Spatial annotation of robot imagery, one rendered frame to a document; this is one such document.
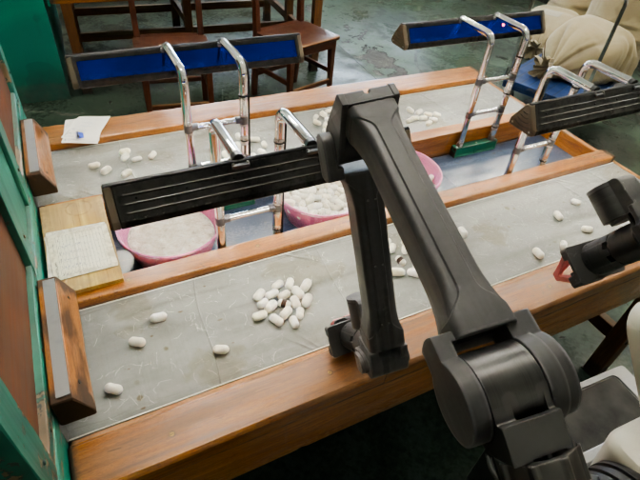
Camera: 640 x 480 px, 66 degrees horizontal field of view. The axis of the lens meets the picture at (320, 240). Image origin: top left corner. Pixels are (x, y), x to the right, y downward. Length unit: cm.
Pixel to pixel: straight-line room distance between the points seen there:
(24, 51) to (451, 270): 337
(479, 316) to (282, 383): 59
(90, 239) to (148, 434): 54
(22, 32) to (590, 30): 371
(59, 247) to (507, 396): 109
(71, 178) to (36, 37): 210
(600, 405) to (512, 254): 71
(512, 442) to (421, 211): 23
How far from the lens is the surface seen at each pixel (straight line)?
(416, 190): 53
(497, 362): 46
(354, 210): 71
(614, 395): 81
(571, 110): 142
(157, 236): 134
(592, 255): 91
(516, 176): 171
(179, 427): 97
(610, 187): 88
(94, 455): 98
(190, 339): 110
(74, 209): 142
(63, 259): 128
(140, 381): 106
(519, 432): 45
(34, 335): 101
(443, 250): 50
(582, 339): 240
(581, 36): 414
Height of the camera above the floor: 162
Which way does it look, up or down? 42 degrees down
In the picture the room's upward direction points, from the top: 6 degrees clockwise
